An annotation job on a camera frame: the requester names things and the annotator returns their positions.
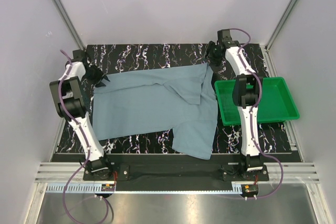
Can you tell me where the aluminium cross rail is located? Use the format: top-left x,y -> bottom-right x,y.
34,162 -> 319,184

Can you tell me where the left aluminium frame post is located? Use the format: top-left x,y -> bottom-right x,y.
52,0 -> 86,50

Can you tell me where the right aluminium frame post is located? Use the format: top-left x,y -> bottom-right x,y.
265,0 -> 299,52

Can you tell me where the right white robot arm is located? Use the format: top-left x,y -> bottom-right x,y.
205,28 -> 263,180

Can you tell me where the aluminium frame post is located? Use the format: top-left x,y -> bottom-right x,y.
52,0 -> 86,50
265,0 -> 299,52

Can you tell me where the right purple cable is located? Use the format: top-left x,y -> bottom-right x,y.
228,29 -> 284,201

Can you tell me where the blue-grey t shirt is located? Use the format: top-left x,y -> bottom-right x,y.
92,63 -> 218,160

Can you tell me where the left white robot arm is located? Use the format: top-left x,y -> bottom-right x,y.
49,49 -> 113,180

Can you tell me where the grey slotted cable duct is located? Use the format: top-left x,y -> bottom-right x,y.
46,182 -> 242,195

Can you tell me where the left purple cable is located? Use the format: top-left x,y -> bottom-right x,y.
56,49 -> 114,223

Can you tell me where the green plastic tray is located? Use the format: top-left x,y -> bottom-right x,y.
215,77 -> 300,126

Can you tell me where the purple cable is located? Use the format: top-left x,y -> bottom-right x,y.
228,29 -> 284,201
56,49 -> 114,223

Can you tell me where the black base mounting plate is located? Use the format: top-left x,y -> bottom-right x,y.
83,154 -> 269,183

